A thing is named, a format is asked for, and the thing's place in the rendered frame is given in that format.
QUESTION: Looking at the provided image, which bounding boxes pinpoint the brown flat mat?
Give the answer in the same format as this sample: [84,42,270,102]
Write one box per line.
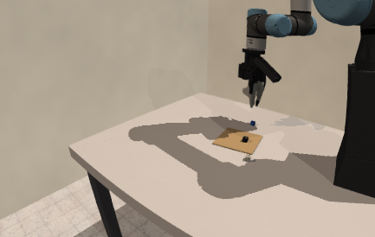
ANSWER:
[212,127,262,155]

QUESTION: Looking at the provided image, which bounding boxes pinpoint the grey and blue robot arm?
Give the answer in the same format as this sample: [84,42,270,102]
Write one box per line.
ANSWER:
[246,0,375,83]

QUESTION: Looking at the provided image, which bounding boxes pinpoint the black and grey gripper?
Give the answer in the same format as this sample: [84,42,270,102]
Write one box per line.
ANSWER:
[238,48,266,108]

